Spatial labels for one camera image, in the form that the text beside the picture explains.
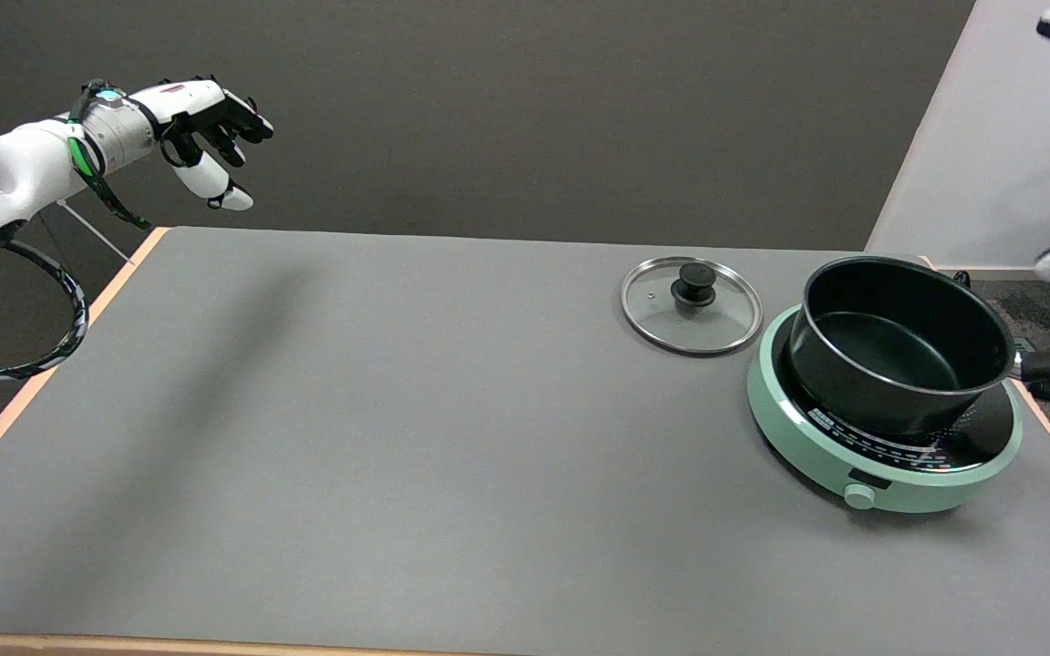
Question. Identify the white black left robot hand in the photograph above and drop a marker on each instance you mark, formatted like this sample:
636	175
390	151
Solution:
188	100

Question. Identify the black cooking pot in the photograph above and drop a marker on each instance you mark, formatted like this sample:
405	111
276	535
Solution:
880	401

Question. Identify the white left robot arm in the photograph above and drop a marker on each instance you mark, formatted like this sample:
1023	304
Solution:
24	169

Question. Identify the green round induction cooker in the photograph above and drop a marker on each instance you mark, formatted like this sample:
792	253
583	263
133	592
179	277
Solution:
789	428

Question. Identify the thin white rod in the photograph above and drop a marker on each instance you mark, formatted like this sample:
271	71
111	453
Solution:
97	234

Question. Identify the floor vent grille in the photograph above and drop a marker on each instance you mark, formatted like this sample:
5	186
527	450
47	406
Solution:
1024	344

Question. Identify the glass lid with black knob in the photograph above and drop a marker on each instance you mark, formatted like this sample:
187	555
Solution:
725	319

